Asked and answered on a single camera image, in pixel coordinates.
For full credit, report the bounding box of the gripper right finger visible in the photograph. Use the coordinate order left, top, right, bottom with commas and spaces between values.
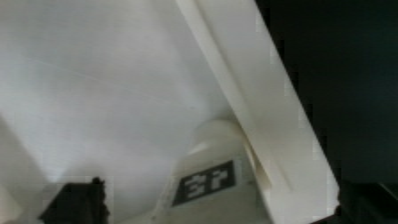
330, 181, 398, 224

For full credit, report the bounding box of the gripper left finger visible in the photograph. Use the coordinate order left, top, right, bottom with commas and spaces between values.
37, 177, 110, 224

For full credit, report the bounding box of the white square table top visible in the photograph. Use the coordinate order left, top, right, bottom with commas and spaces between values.
0, 0, 337, 224

